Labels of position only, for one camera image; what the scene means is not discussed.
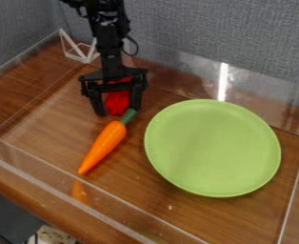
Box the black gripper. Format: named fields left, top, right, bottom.
left=78, top=67, right=149, bottom=116

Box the red block object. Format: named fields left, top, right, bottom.
left=104, top=75, right=133, bottom=117

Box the orange toy carrot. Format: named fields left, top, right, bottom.
left=77, top=109, right=137, bottom=174

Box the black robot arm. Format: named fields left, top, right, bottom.
left=60, top=0, right=149, bottom=115

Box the green round plate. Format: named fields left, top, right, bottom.
left=144, top=99, right=281, bottom=197

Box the black cable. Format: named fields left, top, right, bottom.
left=122, top=35, right=141, bottom=57

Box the clear acrylic enclosure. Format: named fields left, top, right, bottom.
left=0, top=37, right=299, bottom=244

